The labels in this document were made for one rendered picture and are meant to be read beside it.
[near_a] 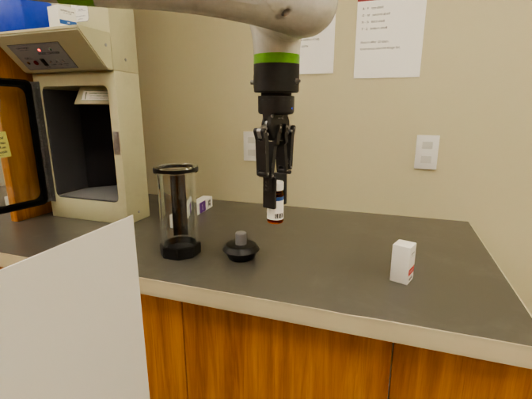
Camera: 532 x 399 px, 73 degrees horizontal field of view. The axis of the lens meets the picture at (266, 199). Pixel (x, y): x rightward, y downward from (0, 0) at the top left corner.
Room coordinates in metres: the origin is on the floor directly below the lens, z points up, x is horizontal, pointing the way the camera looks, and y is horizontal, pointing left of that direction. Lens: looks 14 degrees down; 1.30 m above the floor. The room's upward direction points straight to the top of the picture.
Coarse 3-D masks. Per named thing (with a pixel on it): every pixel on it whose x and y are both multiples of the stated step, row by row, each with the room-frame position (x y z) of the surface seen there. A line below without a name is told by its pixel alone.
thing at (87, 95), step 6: (84, 90) 1.18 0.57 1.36; (90, 90) 1.17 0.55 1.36; (96, 90) 1.17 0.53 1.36; (102, 90) 1.18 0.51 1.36; (78, 96) 1.19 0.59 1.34; (84, 96) 1.17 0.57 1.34; (90, 96) 1.17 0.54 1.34; (96, 96) 1.17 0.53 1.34; (102, 96) 1.17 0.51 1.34; (78, 102) 1.17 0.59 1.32; (84, 102) 1.16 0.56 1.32; (90, 102) 1.16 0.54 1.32; (96, 102) 1.16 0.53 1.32; (102, 102) 1.16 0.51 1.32; (108, 102) 1.17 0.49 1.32
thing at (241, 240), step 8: (240, 232) 0.84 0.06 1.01; (232, 240) 0.87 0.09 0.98; (240, 240) 0.83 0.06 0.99; (248, 240) 0.87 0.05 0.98; (224, 248) 0.83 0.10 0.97; (232, 248) 0.81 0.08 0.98; (240, 248) 0.81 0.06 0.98; (248, 248) 0.81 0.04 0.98; (256, 248) 0.83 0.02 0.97; (232, 256) 0.81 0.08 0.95; (240, 256) 0.80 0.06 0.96; (248, 256) 0.81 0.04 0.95
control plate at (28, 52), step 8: (16, 48) 1.11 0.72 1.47; (24, 48) 1.10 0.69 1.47; (32, 48) 1.09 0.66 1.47; (40, 48) 1.08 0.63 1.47; (56, 48) 1.07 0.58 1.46; (24, 56) 1.13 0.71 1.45; (32, 56) 1.12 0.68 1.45; (40, 56) 1.11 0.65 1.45; (48, 56) 1.10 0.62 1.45; (56, 56) 1.09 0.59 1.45; (64, 56) 1.08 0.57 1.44; (32, 64) 1.14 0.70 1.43; (40, 64) 1.13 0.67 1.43; (48, 64) 1.13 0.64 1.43; (56, 64) 1.12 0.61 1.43; (64, 64) 1.11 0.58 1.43; (72, 64) 1.10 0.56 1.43
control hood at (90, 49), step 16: (0, 32) 1.09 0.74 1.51; (16, 32) 1.07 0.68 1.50; (32, 32) 1.05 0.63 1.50; (48, 32) 1.03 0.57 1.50; (64, 32) 1.02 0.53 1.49; (80, 32) 1.01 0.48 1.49; (96, 32) 1.05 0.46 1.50; (64, 48) 1.06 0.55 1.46; (80, 48) 1.05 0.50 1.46; (96, 48) 1.05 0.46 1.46; (80, 64) 1.09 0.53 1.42; (96, 64) 1.08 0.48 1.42
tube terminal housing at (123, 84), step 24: (96, 24) 1.12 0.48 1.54; (120, 24) 1.15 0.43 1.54; (120, 48) 1.14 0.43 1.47; (72, 72) 1.15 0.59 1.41; (96, 72) 1.12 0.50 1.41; (120, 72) 1.13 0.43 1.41; (120, 96) 1.12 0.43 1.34; (120, 120) 1.11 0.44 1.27; (48, 144) 1.20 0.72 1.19; (120, 144) 1.10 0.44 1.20; (120, 168) 1.11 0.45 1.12; (144, 168) 1.20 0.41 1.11; (120, 192) 1.11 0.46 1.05; (144, 192) 1.19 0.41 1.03; (72, 216) 1.18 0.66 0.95; (96, 216) 1.15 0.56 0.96; (120, 216) 1.11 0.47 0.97; (144, 216) 1.18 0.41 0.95
